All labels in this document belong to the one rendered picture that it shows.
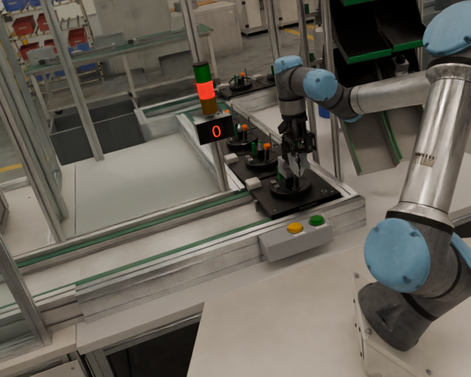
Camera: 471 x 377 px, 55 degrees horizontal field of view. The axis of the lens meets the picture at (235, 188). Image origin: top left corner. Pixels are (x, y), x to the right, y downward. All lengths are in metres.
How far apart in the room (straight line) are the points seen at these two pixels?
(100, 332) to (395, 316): 0.77
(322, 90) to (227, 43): 7.70
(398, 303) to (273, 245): 0.44
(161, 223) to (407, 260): 0.94
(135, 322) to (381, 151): 0.93
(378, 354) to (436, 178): 0.36
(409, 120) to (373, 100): 0.49
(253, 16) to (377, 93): 9.23
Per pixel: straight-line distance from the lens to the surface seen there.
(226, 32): 8.80
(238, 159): 1.79
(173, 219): 1.54
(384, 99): 1.17
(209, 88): 1.42
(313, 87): 1.15
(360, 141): 1.56
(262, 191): 1.53
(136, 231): 1.54
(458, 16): 0.95
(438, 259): 0.84
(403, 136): 1.63
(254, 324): 1.20
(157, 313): 1.31
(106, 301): 1.34
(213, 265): 1.33
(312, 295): 1.25
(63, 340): 1.36
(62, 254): 1.56
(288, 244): 1.30
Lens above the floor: 1.70
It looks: 27 degrees down
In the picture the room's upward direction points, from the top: 11 degrees counter-clockwise
